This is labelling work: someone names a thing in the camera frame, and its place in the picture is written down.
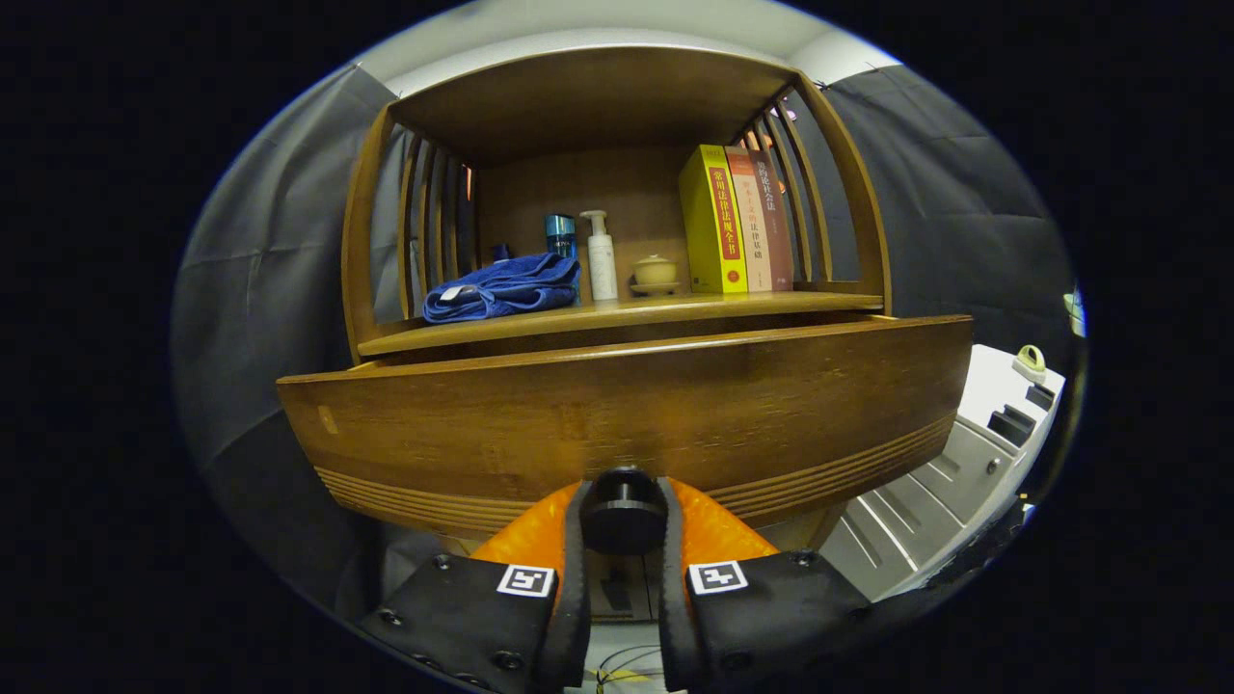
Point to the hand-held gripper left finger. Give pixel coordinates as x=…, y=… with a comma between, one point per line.
x=576, y=598

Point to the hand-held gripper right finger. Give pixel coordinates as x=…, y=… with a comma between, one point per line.
x=672, y=607

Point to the black round drawer knob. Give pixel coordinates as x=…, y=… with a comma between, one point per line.
x=622, y=516

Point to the brown wooden drawer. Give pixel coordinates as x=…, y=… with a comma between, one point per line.
x=627, y=414

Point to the wooden countertop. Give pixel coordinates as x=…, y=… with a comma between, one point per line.
x=656, y=310

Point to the white side cabinet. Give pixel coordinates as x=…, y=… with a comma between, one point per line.
x=964, y=463

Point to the brown wooden cabinet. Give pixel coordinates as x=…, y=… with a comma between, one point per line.
x=598, y=96

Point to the blue folded towel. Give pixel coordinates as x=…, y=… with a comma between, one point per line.
x=501, y=289

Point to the beige saucer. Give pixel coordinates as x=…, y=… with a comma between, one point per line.
x=656, y=288

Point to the white pump bottle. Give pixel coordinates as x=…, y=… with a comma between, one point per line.
x=603, y=265

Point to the beige lidded tea cup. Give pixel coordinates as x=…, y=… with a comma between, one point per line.
x=655, y=271

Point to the small white blue-capped bottle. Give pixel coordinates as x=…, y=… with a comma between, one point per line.
x=500, y=253

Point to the tall blue bottle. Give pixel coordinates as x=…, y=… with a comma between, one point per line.
x=560, y=236

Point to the orange and cream book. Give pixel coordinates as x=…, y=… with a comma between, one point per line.
x=754, y=241

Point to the brown book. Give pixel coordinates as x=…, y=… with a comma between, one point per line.
x=776, y=241

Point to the small black object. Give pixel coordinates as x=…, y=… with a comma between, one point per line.
x=1039, y=396
x=1010, y=425

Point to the thick yellow book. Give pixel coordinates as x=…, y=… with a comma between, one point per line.
x=709, y=222

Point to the small beige object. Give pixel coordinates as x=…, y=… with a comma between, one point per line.
x=1030, y=364

